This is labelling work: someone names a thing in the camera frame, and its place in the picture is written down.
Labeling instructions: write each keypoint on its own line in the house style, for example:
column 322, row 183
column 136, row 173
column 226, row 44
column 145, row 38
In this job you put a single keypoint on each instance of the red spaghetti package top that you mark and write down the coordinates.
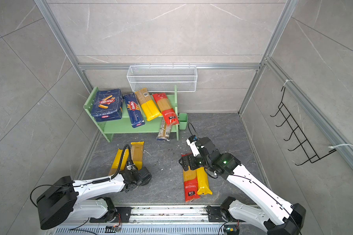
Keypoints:
column 166, row 109

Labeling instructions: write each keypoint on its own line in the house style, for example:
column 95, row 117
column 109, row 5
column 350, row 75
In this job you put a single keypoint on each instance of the yellow Pastatime spaghetti package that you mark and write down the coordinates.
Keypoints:
column 117, row 161

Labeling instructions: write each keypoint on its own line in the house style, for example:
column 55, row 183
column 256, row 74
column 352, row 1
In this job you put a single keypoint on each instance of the black wire hook rack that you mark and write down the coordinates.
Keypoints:
column 297, row 133

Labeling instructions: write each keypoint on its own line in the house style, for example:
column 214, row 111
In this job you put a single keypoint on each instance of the white wire mesh basket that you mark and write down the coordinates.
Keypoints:
column 163, row 78

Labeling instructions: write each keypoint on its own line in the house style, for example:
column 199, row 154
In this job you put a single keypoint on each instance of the blue Barilla pasta box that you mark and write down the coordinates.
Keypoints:
column 107, row 105

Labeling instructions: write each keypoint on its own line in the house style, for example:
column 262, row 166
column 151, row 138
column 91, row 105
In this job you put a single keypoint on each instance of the yellow brown spaghetti package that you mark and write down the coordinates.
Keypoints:
column 147, row 104

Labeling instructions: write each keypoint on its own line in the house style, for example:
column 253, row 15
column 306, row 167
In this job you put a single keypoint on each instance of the green metal shelf rack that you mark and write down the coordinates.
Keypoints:
column 120, row 126

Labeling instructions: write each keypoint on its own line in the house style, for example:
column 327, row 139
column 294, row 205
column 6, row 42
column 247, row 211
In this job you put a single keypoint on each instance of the clear grey spaghetti package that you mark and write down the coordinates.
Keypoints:
column 164, row 132

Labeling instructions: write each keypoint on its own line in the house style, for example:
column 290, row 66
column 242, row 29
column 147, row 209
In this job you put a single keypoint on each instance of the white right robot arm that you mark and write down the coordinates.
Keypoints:
column 272, row 214

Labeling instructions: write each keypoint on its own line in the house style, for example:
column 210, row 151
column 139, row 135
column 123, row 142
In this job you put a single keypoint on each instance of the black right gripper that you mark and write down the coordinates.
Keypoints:
column 191, row 158

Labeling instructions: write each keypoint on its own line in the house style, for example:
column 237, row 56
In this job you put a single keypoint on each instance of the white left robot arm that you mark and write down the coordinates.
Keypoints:
column 69, row 200

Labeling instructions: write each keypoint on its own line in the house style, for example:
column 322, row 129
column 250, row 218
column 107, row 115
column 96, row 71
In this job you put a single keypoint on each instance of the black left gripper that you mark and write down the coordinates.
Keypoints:
column 146, row 183

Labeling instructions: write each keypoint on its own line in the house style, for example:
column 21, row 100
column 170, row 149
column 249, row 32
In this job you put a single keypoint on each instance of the blue Barilla spaghetti package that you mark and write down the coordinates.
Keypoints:
column 133, row 109

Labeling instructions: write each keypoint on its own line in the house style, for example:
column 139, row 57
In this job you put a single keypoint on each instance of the green plastic cup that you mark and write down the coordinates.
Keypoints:
column 183, row 121

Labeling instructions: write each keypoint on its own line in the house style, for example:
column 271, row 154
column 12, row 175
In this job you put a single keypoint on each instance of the red spaghetti package floor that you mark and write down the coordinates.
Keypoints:
column 190, row 184

